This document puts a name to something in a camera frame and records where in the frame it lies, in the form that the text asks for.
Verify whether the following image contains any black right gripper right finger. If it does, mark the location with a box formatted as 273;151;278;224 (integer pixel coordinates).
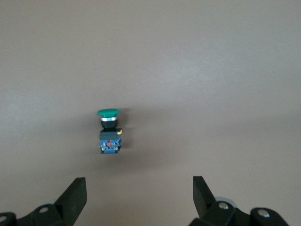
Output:
189;176;237;226

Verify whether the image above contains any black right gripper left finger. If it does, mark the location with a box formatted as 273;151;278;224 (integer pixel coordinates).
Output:
17;178;87;226

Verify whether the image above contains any green mushroom push button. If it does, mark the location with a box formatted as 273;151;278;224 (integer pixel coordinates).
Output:
96;107;124;155

